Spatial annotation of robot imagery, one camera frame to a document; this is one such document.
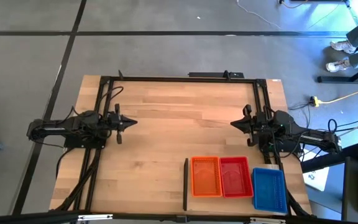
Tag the black desk foot bar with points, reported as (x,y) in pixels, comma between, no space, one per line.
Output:
(334,79)

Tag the blue plastic basket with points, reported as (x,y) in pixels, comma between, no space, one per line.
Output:
(269,189)

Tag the black diagonal desk bar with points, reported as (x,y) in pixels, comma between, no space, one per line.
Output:
(331,159)

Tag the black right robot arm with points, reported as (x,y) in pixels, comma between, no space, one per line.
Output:
(315,138)

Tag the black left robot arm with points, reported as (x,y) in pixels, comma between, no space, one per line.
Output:
(54,126)

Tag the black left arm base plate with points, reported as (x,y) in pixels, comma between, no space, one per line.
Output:
(82,144)

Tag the white printed paper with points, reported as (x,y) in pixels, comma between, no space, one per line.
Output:
(317,180)

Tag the black mounting bar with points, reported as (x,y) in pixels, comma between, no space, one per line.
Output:
(210,75)

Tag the black front crossbar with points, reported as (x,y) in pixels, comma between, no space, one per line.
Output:
(26,219)

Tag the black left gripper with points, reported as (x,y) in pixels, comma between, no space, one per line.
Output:
(120,123)

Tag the red plastic basket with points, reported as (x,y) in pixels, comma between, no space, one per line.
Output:
(236,177)

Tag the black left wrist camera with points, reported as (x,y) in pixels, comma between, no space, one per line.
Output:
(112,118)

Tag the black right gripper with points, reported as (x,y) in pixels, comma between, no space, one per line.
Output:
(253,126)

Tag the orange plastic basket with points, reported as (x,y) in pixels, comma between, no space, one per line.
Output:
(206,177)

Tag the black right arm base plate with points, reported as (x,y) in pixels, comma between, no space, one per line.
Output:
(291,149)

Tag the silver bracket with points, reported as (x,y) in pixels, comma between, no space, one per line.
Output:
(95,216)
(267,220)

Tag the black aluminium table frame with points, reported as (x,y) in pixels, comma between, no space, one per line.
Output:
(179,80)

